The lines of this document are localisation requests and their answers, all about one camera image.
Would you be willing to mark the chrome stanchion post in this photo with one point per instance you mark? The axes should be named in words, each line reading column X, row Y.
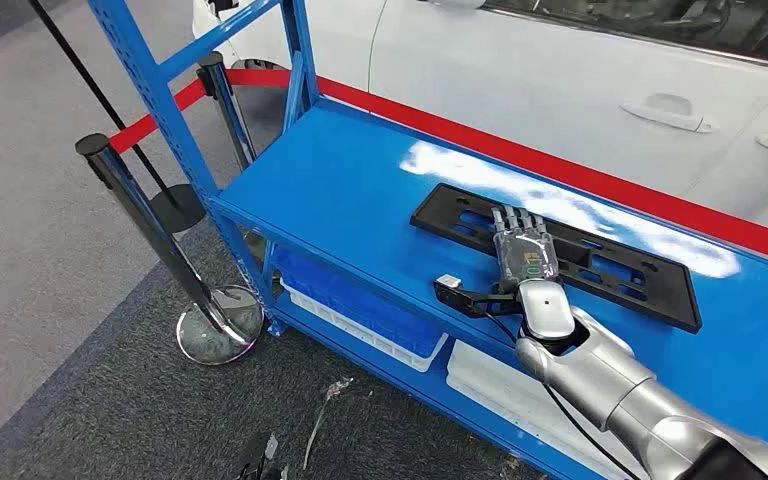
column 152, row 232
column 228, row 106

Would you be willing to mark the thin black stanchion post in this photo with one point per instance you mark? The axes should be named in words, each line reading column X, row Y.
column 175, row 212

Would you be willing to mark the white car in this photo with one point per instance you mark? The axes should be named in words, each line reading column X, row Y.
column 523, row 79

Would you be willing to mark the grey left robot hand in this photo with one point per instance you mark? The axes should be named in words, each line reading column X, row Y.
column 526, row 255

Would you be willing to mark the red barrier belt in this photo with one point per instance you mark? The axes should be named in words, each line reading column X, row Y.
column 159, row 112
column 490, row 142

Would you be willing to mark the blue plastic crate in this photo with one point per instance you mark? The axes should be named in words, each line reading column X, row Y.
column 357, row 305

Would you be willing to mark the clear floor tape square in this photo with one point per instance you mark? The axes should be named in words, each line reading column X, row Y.
column 328, row 404

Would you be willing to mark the blue metal shelf rack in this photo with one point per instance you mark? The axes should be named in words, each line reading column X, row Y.
column 357, row 199

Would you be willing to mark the black plastic plate bracket part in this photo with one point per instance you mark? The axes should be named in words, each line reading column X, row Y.
column 649, row 291

